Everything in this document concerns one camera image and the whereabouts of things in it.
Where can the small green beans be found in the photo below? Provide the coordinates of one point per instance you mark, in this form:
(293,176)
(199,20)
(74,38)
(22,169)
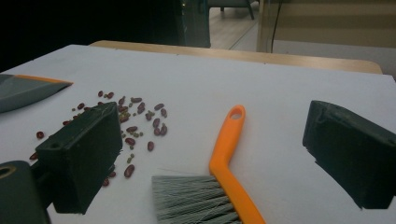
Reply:
(136,135)

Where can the dark cabinet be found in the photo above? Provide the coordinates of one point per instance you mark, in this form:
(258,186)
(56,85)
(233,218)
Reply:
(194,21)

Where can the red beans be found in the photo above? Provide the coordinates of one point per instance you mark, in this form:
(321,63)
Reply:
(129,170)

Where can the chair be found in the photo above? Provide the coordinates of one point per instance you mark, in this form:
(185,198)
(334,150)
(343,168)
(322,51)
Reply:
(232,3)

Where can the grey dustpan with orange edge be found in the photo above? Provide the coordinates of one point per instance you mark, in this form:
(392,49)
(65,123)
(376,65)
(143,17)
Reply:
(21,91)

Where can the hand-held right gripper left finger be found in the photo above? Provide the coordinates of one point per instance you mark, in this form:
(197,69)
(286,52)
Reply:
(84,155)

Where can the orange brush with grey bristles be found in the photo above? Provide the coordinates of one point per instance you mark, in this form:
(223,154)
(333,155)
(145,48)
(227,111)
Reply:
(224,149)

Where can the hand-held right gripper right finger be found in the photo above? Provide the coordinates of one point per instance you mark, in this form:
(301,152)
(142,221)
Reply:
(355,155)

